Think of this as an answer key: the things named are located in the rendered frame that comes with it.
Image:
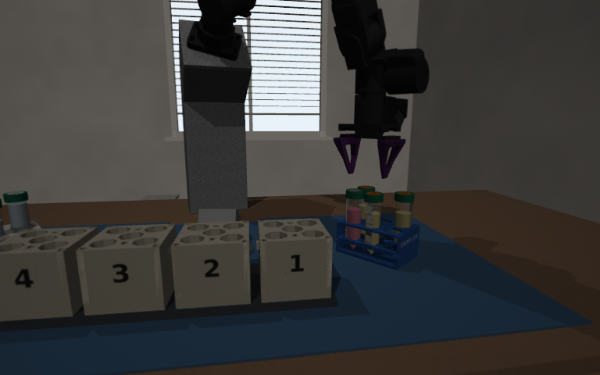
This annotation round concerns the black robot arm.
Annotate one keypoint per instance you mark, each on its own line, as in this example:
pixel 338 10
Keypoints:
pixel 395 71

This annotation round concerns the blue bench mat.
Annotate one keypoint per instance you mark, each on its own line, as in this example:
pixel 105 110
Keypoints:
pixel 446 293

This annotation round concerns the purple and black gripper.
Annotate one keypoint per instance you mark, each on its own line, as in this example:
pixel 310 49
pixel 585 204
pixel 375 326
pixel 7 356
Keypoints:
pixel 368 123

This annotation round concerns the test tube with pink liquid and green cap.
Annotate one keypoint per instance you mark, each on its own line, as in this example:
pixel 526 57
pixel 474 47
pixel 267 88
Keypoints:
pixel 354 207

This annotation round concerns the white box with done label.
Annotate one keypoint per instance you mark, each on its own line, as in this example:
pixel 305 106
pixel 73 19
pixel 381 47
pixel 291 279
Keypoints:
pixel 218 215

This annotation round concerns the white tube rack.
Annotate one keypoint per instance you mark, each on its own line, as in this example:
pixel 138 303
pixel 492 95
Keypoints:
pixel 9 232

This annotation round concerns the blue tube rack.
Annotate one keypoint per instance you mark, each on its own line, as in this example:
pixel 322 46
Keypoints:
pixel 405 249

